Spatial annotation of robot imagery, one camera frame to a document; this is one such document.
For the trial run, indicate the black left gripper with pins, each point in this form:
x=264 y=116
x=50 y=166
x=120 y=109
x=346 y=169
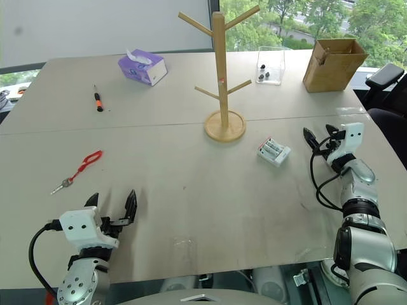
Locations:
x=114 y=224

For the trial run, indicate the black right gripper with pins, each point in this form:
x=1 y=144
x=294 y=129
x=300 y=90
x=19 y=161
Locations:
x=332 y=144

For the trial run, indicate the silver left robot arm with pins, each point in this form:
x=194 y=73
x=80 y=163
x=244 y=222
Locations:
x=78 y=282

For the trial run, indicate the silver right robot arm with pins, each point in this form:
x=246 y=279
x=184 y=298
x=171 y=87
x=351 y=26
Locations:
x=365 y=254

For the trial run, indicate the white battery charger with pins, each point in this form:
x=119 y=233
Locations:
x=278 y=156

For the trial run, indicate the white green battery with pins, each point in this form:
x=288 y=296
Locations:
x=275 y=150
x=268 y=146

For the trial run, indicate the brown cardboard box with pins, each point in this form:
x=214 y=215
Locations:
x=330 y=70

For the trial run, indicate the black office chair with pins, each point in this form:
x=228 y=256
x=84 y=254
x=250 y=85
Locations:
x=388 y=117

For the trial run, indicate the clear acrylic box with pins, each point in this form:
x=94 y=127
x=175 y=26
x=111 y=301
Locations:
x=271 y=63

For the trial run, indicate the white rounded robot leg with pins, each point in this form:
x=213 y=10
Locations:
x=178 y=282
x=270 y=281

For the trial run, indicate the black and orange screwdriver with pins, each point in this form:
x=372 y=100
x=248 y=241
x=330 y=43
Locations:
x=97 y=101

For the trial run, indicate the wooden branched hanging stand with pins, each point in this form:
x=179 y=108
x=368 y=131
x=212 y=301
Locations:
x=220 y=63

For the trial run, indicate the grey robot torso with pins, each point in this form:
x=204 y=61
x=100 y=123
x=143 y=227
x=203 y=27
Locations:
x=203 y=297

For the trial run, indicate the purple tissue box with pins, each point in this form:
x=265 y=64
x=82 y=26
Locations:
x=143 y=68

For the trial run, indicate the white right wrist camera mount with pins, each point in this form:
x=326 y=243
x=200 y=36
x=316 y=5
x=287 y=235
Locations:
x=349 y=139

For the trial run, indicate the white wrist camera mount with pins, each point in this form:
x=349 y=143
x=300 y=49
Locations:
x=81 y=224
x=349 y=139

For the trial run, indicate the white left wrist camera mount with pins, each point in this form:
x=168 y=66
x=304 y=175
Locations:
x=81 y=224

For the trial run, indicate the dark window frame post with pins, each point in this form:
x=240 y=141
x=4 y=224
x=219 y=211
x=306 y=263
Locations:
x=214 y=22

